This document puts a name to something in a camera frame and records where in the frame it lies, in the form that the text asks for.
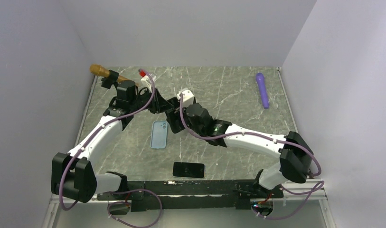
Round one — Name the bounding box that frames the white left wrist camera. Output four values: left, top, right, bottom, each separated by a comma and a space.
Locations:
139, 70, 157, 93

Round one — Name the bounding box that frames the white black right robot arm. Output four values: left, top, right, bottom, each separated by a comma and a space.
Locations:
165, 97, 314, 198

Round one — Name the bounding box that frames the light blue phone case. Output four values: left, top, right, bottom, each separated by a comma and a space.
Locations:
150, 121, 168, 149

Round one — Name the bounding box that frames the black microphone stand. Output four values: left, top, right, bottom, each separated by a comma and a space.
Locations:
101, 70, 119, 89

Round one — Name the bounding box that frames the purple toy microphone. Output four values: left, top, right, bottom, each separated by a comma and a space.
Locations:
255, 73, 269, 109

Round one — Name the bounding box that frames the aluminium table edge rail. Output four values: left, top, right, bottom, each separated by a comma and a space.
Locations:
276, 67, 299, 132

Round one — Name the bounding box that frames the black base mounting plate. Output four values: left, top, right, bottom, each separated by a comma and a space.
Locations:
96, 180, 283, 212

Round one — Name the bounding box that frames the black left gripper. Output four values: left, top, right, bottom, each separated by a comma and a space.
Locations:
130, 87, 175, 114

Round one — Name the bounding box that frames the gold toy microphone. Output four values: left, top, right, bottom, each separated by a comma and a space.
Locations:
89, 64, 129, 82

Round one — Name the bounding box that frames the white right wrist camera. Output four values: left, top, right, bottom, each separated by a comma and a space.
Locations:
176, 88, 195, 108

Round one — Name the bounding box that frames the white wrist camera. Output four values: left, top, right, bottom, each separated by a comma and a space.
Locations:
139, 70, 157, 93
176, 88, 195, 108

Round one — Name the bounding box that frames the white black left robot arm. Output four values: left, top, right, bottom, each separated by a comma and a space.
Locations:
51, 81, 176, 203

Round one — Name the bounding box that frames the black smartphone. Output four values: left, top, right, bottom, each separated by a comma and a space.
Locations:
172, 162, 205, 179

